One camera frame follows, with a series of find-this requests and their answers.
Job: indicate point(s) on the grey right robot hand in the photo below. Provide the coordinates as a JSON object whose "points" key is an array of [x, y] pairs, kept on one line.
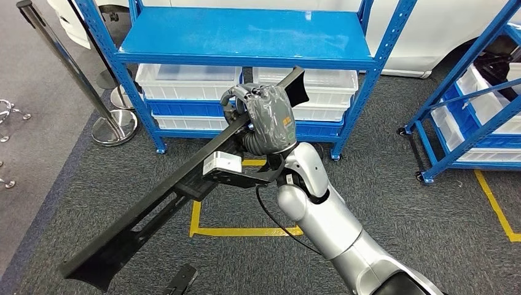
{"points": [[272, 118]]}

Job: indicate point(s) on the chrome stanchion post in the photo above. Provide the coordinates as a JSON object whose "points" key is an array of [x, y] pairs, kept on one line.
{"points": [[114, 128], [122, 97]]}

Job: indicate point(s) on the black plastic plate frame part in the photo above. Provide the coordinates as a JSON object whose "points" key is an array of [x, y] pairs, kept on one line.
{"points": [[134, 228]]}

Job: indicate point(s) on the chrome chair base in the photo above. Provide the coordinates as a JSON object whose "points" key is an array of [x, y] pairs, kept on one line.
{"points": [[8, 110], [8, 183]]}

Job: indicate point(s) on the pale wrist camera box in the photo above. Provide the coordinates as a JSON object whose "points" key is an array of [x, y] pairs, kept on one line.
{"points": [[222, 162]]}

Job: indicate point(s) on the black bulky object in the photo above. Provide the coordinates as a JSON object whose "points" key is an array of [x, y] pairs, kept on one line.
{"points": [[492, 69]]}

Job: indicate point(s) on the blue wheeled shelf rack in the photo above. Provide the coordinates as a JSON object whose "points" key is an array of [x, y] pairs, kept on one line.
{"points": [[460, 134]]}

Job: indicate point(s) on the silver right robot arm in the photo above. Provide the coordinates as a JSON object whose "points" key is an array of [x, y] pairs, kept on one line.
{"points": [[325, 220]]}

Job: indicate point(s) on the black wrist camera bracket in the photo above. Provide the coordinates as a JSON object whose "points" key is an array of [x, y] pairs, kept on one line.
{"points": [[244, 179]]}

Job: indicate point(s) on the white plastic bin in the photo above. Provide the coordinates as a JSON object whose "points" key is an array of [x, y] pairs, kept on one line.
{"points": [[449, 134], [187, 83], [329, 85], [484, 102], [187, 123], [325, 113]]}

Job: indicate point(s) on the blue metal shelf rack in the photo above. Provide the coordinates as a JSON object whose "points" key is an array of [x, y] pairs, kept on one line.
{"points": [[244, 36]]}

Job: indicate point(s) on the white car with red stripe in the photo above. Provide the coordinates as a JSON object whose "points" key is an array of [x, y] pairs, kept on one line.
{"points": [[427, 32]]}

